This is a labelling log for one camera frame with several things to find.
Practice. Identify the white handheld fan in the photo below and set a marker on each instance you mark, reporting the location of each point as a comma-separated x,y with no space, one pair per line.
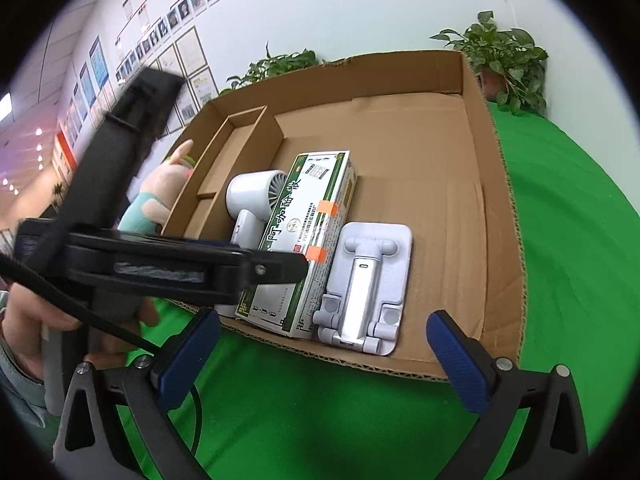
250,192

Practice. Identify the pink plush pig toy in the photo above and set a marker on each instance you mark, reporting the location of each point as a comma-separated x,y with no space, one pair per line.
150,195

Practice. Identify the green and white medicine box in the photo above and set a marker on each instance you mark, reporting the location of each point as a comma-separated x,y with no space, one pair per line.
305,195

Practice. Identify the person's left forearm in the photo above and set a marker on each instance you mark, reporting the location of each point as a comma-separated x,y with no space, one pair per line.
20,402

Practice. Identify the cardboard box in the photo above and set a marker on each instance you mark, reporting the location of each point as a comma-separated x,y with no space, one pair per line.
400,150

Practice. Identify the bushy potted green plant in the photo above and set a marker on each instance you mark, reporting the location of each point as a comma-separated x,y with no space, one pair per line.
275,65

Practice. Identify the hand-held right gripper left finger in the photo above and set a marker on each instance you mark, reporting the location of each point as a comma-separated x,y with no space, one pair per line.
190,360

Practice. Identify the blue wall poster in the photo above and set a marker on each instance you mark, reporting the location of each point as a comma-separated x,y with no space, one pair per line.
99,62
87,85

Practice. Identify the row of portrait photos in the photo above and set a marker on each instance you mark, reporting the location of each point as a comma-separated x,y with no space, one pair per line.
200,0

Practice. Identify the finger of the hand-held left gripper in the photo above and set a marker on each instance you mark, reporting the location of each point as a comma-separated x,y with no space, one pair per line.
225,270

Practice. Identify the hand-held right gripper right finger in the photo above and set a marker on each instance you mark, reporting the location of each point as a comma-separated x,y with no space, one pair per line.
462,367

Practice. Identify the white folding phone stand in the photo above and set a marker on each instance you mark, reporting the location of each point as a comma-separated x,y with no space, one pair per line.
365,270

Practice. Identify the person's left hand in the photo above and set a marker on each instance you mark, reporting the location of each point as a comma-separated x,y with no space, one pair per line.
27,325

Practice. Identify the wall of framed certificates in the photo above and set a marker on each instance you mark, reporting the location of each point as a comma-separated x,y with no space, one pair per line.
192,80

